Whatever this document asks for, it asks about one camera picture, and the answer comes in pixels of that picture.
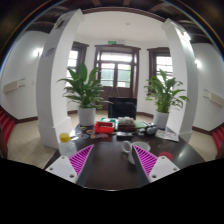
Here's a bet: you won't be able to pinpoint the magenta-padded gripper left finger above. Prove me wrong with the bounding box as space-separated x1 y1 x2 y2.
45 144 96 186

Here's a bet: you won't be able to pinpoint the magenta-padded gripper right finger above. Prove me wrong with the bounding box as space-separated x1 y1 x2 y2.
130 144 181 185

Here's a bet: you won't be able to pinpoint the yellow-capped clear drink bottle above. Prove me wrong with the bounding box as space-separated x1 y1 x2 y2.
58 132 78 158

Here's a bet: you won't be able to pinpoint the flat round red coaster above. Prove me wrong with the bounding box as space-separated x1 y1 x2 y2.
158 151 174 161

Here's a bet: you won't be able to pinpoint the white speckled mug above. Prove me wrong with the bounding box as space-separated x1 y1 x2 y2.
121 140 152 165

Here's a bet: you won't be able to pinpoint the grey headphones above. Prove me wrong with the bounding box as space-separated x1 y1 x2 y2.
138 124 159 136

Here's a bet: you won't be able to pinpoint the green book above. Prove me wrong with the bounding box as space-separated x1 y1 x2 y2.
134 120 148 130

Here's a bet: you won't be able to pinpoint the small black box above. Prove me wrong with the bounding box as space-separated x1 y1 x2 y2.
116 132 134 140

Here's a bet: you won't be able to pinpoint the red plastic box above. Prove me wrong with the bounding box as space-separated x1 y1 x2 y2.
93 121 115 135

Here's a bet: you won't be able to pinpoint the red carpeted stairs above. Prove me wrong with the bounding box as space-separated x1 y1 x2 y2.
0 105 16 145
211 123 224 153

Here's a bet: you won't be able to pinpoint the black chair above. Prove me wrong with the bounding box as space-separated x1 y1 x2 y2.
107 96 138 120

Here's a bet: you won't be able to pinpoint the leafy plant in white pot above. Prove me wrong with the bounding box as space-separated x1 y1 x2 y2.
143 68 190 130
57 63 109 127

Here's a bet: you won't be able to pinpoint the dark-framed window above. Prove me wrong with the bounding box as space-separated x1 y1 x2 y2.
65 41 90 88
146 47 174 88

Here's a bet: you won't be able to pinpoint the dark wooden double door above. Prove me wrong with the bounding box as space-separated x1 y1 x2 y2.
93 44 141 101

